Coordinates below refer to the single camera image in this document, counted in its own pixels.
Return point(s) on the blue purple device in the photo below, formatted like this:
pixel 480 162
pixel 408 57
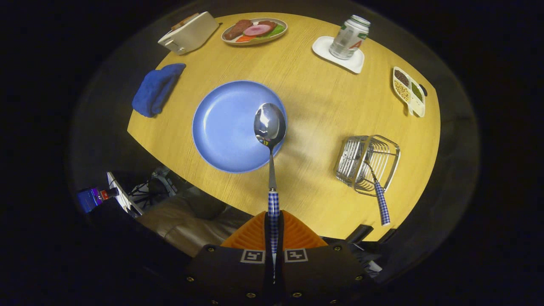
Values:
pixel 88 199

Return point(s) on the white toaster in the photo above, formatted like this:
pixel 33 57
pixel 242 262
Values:
pixel 191 34

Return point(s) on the white square coaster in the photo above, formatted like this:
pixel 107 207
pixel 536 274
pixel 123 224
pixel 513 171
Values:
pixel 323 49

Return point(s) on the blue folded towel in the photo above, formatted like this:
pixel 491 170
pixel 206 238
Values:
pixel 155 89

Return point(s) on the orange carrot slice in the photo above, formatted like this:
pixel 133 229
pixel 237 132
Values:
pixel 244 39

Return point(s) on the black table grommet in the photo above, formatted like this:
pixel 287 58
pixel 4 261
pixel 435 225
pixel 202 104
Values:
pixel 423 89

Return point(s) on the pink ham slice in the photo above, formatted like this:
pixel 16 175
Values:
pixel 257 30

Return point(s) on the person's khaki trousers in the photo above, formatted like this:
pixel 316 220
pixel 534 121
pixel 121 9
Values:
pixel 187 229

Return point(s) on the dark floor equipment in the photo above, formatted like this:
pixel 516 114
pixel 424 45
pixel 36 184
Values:
pixel 155 187

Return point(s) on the large brown meat piece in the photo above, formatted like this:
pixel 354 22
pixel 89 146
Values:
pixel 238 29

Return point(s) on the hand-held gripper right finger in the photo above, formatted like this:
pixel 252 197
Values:
pixel 279 229

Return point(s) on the white bottle with green cap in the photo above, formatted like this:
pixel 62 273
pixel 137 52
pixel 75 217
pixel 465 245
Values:
pixel 346 40

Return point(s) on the small red object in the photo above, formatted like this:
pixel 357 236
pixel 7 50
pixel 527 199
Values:
pixel 108 194

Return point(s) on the white slim device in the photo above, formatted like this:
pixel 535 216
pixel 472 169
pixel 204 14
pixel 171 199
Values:
pixel 123 193

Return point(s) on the green lettuce leaf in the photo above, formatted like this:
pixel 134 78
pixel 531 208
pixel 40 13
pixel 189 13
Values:
pixel 277 30

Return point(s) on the small brown meat piece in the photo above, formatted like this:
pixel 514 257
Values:
pixel 267 24

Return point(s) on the blue plate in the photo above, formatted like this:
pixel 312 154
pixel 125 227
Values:
pixel 225 127

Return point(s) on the black angled bar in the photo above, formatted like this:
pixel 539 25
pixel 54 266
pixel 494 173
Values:
pixel 386 236
pixel 359 233

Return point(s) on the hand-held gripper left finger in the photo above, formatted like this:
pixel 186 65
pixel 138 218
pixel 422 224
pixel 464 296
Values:
pixel 267 229

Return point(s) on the white divided dish with beans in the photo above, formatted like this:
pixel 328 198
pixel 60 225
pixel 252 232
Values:
pixel 418 108

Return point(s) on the toast slice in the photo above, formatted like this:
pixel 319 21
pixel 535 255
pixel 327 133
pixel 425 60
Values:
pixel 190 18
pixel 178 25

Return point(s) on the beige food plate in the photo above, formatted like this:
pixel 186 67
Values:
pixel 263 41

